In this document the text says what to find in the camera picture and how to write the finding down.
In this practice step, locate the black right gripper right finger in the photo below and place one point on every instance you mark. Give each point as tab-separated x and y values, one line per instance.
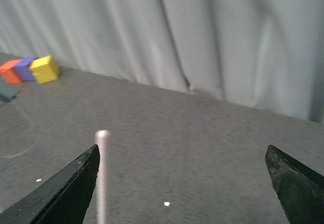
298	187

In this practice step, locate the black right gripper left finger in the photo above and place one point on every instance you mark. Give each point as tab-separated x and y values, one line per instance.
64	198

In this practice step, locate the pale wooden chopstick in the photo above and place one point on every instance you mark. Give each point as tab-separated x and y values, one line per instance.
101	139

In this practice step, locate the dark green flat object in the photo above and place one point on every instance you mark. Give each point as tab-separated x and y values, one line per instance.
7	92

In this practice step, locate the yellow cube block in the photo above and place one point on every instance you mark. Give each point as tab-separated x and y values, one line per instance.
45	69

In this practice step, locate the orange cube block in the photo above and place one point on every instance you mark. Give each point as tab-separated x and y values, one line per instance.
8	73

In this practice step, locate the purple cube block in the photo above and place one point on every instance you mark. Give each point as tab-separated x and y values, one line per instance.
22	68

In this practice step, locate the grey-white curtain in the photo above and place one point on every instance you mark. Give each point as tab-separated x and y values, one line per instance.
265	54

